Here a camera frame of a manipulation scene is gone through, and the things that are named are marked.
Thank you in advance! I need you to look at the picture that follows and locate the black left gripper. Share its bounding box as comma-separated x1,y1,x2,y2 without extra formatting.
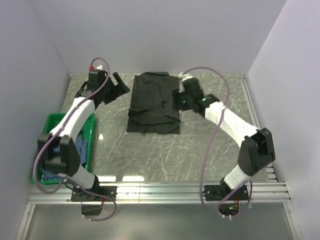
100,72,130,105

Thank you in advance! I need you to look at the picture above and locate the black pinstriped long sleeve shirt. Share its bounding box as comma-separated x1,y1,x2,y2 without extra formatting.
127,72,181,135

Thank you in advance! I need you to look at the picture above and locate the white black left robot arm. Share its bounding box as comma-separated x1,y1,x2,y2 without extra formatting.
35,67,130,201

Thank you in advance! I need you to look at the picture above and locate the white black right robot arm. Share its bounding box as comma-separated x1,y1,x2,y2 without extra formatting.
173,74,276,200

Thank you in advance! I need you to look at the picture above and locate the blue checked shirt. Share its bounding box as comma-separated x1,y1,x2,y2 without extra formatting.
40,132,89,181

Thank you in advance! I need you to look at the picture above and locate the green plastic tray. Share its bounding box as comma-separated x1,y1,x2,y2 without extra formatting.
37,113,95,185

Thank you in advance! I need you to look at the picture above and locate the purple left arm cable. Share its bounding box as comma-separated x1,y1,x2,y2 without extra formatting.
32,57,118,222

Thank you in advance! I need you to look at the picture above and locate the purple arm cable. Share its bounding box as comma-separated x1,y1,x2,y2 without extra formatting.
179,66,253,211
32,57,118,222

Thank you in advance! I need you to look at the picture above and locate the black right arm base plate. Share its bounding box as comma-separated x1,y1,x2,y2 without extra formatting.
202,184,251,202

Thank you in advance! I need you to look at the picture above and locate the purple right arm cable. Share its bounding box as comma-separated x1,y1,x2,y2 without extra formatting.
179,66,253,211

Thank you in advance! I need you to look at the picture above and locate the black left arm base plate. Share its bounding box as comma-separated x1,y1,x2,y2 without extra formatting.
70,186,117,202

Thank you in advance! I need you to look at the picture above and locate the aluminium rail frame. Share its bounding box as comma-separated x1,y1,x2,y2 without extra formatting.
27,74,292,240

